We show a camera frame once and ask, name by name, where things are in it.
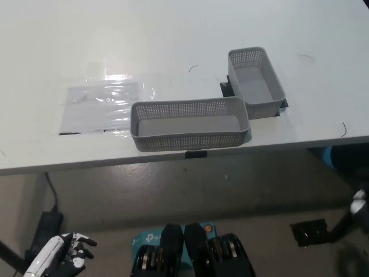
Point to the black square patch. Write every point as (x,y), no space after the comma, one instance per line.
(226,89)

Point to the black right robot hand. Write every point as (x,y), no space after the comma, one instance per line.
(357,203)

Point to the short grey perforated basket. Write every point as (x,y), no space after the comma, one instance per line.
(253,83)

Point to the black power adapter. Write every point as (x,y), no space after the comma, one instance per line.
(46,228)

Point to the clear plastic sheet with paper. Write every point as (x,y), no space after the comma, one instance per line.
(95,109)

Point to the long grey perforated basket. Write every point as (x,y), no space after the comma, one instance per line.
(187,124)

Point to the black rounded object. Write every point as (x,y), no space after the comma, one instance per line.
(351,161)

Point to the teal tp-link box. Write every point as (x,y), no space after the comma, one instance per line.
(147,238)

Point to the black floor plate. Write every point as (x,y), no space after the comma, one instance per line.
(308,232)

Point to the black tape strip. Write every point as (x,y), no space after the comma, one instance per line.
(196,154)

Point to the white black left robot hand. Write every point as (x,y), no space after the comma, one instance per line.
(49,254)

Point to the blue round container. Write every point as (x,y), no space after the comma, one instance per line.
(328,157)

